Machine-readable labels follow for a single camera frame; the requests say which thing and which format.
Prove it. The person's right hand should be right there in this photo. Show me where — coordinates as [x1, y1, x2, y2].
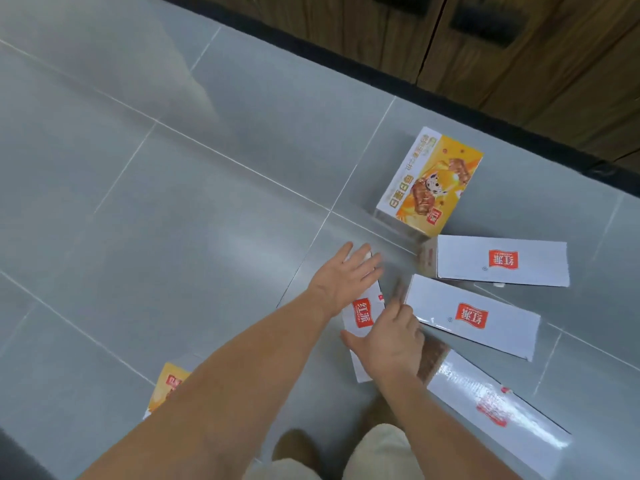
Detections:
[341, 282, 427, 384]

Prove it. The person's left hand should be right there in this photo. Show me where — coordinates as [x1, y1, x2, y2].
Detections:
[306, 242, 385, 319]

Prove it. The white snack box red label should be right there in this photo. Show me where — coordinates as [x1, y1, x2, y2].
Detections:
[402, 274, 542, 363]
[417, 235, 571, 288]
[341, 252, 386, 384]

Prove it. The person's left forearm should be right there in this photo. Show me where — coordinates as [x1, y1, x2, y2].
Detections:
[77, 287, 334, 480]

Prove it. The person's right forearm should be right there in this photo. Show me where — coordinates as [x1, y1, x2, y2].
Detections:
[372, 367, 507, 480]

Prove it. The orange snack box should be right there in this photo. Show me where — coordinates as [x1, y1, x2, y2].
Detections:
[375, 126, 485, 239]
[142, 362, 194, 421]

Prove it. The person's right leg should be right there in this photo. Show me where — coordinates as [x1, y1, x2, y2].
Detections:
[345, 395, 426, 480]

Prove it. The person's leg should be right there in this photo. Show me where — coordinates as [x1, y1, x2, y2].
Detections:
[345, 395, 426, 480]
[255, 429, 323, 480]

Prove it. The person's left leg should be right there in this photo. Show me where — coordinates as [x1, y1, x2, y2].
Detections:
[255, 429, 323, 480]

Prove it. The plastic wrapped white snack box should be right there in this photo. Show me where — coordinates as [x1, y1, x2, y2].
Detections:
[417, 340, 574, 480]

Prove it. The black cabinet plinth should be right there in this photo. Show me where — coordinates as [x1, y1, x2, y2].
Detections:
[152, 0, 640, 198]

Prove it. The brown wooden cabinet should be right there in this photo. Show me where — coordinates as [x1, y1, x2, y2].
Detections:
[192, 0, 640, 174]

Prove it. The black cabinet handle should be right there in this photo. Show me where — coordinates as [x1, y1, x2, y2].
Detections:
[374, 0, 441, 16]
[450, 4, 530, 49]

